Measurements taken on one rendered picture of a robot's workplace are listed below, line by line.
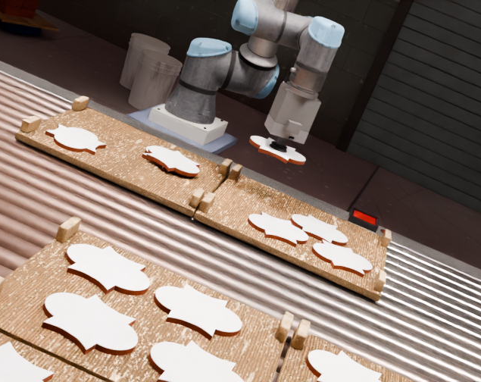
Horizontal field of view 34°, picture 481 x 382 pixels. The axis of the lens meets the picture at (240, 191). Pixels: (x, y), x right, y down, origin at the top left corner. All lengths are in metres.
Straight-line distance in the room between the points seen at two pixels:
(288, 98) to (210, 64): 0.57
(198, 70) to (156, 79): 3.16
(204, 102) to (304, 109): 0.60
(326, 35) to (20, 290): 0.88
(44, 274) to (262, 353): 0.35
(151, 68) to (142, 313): 4.28
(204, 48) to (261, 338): 1.18
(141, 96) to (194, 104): 3.21
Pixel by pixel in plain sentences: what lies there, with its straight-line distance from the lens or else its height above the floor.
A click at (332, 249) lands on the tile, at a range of 1.69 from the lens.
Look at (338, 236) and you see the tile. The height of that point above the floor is 0.95.
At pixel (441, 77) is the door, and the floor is 0.85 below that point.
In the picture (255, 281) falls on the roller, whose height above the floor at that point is 0.91.
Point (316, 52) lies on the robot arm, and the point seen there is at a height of 1.30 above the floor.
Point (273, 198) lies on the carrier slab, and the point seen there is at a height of 0.94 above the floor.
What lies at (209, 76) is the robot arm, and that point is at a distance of 2.28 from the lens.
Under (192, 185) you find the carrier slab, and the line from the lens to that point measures 1.75.
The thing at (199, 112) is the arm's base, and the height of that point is 0.94.
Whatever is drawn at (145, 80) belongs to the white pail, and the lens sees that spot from 5.45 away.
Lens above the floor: 1.53
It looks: 19 degrees down
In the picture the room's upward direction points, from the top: 22 degrees clockwise
